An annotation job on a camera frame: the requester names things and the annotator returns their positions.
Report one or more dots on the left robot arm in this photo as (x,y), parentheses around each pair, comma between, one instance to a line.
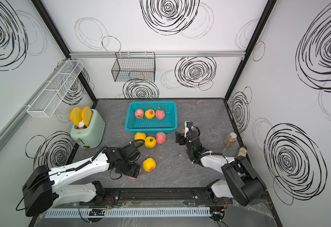
(50,187)

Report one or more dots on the yellow peach red spot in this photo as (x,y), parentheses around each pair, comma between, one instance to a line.
(150,114)

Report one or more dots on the yellow peach front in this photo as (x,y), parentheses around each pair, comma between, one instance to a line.
(149,165)

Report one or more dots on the white wire wall shelf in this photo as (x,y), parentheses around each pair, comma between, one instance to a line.
(55,89)

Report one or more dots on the teal plastic basket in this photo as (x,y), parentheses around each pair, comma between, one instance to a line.
(152,125)

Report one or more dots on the yellow toast slice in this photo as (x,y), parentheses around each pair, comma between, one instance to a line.
(86,115)
(76,115)

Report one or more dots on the small brown glass bottle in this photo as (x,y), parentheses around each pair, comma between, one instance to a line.
(230,139)

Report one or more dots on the pale beige glass bottle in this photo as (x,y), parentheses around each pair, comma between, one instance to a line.
(242,151)

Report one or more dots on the yellow toast slice left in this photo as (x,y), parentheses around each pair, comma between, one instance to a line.
(76,115)

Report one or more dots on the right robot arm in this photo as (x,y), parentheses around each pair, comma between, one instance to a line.
(241,181)

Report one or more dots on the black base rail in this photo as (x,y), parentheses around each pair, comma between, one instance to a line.
(119,196)

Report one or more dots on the yellow toast slice right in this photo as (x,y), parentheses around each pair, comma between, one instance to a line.
(86,115)

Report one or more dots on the pink peach with leaf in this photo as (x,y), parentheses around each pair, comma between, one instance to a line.
(160,113)

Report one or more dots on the mint green toaster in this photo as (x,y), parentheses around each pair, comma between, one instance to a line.
(92,136)

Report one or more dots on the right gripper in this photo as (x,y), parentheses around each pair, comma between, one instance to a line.
(181,135)

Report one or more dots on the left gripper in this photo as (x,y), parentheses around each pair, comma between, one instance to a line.
(135,170)

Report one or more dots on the black wire wall basket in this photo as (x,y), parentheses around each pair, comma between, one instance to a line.
(134,65)

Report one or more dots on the yellow peach with leaf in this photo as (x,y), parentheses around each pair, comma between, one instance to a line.
(150,142)

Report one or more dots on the yellow peach near basket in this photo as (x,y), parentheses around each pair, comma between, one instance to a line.
(140,136)

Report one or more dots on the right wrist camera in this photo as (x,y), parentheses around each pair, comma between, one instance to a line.
(188,126)

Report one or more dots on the white slotted cable duct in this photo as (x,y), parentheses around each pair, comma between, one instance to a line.
(87,213)

